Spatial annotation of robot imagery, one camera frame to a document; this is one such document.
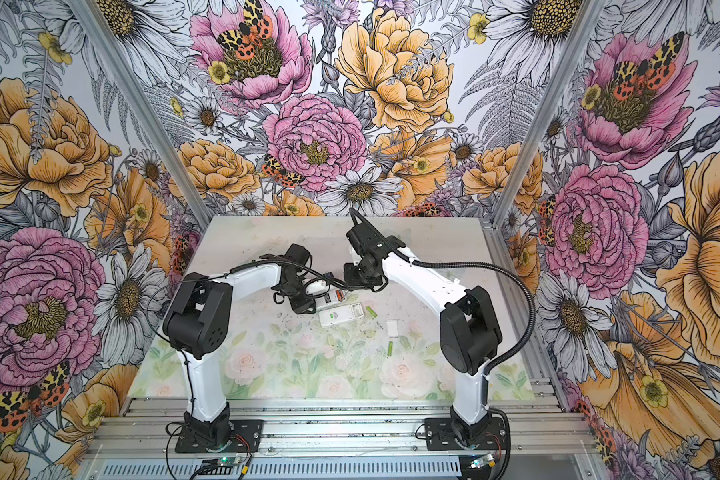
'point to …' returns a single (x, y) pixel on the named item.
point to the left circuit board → (228, 461)
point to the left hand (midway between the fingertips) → (304, 308)
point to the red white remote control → (322, 292)
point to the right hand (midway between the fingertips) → (353, 292)
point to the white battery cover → (392, 328)
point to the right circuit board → (487, 460)
